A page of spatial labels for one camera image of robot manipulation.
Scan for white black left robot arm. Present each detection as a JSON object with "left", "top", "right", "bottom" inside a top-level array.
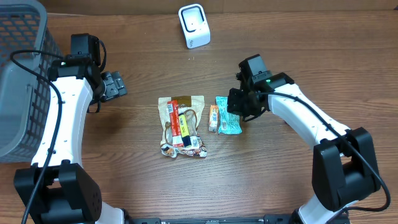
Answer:
[{"left": 10, "top": 50, "right": 131, "bottom": 223}]

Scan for white barcode scanner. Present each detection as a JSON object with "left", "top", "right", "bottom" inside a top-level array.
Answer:
[{"left": 178, "top": 3, "right": 211, "bottom": 49}]

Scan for red snack bar packet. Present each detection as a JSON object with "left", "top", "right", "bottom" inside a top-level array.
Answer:
[{"left": 167, "top": 100, "right": 183, "bottom": 147}]

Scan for orange tissue packet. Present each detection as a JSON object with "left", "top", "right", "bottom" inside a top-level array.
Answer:
[{"left": 208, "top": 105, "right": 219, "bottom": 133}]

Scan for teal tissue packet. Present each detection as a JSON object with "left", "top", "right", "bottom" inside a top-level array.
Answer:
[{"left": 215, "top": 96, "right": 242, "bottom": 134}]

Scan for yellow black marker pen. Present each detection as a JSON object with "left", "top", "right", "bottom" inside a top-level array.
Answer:
[{"left": 178, "top": 113, "right": 192, "bottom": 147}]

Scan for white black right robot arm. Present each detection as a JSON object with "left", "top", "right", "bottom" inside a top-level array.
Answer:
[{"left": 227, "top": 70, "right": 385, "bottom": 223}]

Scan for grey plastic basket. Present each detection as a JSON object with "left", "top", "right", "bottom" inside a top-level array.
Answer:
[{"left": 1, "top": 0, "right": 62, "bottom": 163}]

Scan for beige snack pouch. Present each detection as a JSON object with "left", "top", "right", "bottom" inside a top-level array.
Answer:
[{"left": 158, "top": 96, "right": 207, "bottom": 158}]

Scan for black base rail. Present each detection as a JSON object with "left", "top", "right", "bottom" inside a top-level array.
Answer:
[{"left": 125, "top": 212, "right": 302, "bottom": 224}]

